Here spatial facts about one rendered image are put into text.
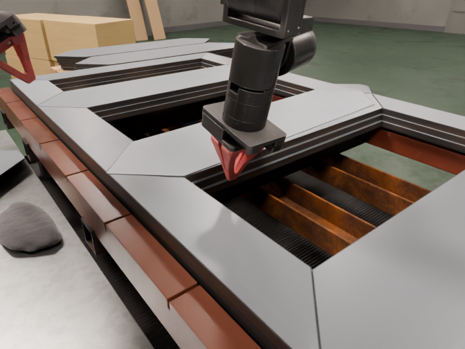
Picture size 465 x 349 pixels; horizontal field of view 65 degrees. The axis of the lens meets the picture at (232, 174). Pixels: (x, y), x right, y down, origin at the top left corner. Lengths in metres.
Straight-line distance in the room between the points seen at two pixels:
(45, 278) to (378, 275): 0.54
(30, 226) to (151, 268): 0.40
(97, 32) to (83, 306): 2.72
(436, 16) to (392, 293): 10.03
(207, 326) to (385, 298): 0.18
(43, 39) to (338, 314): 3.51
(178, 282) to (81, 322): 0.23
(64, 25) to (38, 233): 2.78
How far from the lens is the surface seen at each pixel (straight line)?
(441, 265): 0.48
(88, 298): 0.67
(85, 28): 3.27
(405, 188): 0.93
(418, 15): 10.47
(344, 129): 0.85
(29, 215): 0.86
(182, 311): 0.42
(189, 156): 0.65
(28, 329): 0.66
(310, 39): 0.50
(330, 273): 0.42
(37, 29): 3.72
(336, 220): 0.79
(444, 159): 0.93
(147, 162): 0.64
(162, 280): 0.45
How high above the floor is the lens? 1.14
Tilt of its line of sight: 28 degrees down
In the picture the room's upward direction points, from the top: straight up
